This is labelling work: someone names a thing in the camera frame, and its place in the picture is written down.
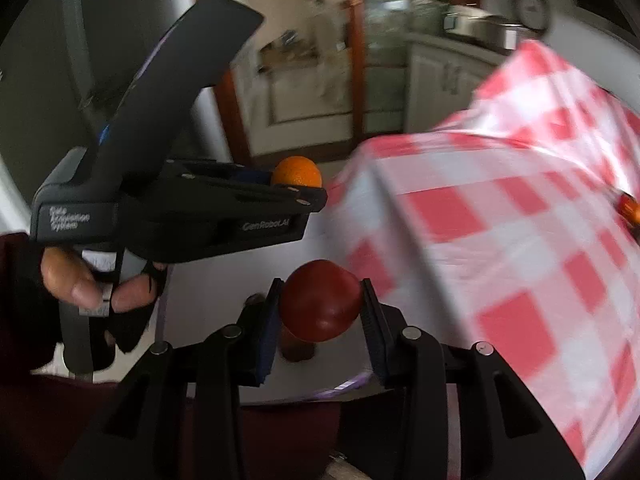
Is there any orange round fruit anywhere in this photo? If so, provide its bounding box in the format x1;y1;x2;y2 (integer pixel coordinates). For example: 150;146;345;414
617;191;640;232

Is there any wooden door frame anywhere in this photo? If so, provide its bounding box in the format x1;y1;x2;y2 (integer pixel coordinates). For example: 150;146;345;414
190;0;373;166

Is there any metal pot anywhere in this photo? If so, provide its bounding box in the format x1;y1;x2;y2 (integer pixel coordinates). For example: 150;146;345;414
442;4;528;52

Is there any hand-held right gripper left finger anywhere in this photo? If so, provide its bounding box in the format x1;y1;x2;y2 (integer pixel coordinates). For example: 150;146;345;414
55;277;286;480

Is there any kitchen scale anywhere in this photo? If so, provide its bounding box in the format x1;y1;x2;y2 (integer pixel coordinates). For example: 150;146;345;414
511;0;552;32

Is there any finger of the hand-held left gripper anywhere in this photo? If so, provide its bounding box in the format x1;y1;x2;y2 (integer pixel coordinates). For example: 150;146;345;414
167;179;329;213
166;159;274;185

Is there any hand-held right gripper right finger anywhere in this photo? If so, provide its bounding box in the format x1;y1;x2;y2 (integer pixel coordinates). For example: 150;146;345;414
360;280;586;480

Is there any white kitchen cabinet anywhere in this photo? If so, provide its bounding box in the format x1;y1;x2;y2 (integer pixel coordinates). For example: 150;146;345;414
404;34;507;133

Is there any red white checked tablecloth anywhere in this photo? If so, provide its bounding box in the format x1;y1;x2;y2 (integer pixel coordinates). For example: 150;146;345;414
324;39;640;480

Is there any person's left hand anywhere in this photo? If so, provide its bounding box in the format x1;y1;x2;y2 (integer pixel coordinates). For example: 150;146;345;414
40;247;168;354

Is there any orange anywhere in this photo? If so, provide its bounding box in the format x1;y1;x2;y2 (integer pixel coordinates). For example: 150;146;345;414
271;156;323;189

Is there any grey refrigerator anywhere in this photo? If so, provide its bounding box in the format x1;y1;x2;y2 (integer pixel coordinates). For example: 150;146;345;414
0;0;236;221

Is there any white tray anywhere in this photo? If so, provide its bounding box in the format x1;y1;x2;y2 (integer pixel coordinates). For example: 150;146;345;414
159;210;383;407

